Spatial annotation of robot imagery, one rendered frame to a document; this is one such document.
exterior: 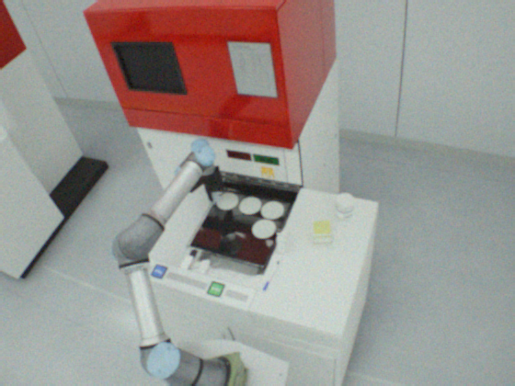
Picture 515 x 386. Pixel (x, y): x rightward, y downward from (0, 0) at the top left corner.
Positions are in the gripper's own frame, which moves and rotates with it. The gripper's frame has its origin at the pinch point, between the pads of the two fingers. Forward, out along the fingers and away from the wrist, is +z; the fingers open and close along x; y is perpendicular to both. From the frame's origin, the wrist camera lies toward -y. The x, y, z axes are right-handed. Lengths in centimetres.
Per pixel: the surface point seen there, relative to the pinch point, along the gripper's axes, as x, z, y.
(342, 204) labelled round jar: -29, -14, 53
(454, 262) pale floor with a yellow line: -9, 91, 137
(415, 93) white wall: 103, 38, 149
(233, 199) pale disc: 0.1, 1.6, 9.4
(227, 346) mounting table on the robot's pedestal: -67, 10, -1
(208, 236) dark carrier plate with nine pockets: -18.3, 1.7, -3.6
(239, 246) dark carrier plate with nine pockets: -26.9, 1.7, 9.4
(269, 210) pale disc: -10.3, 1.6, 25.0
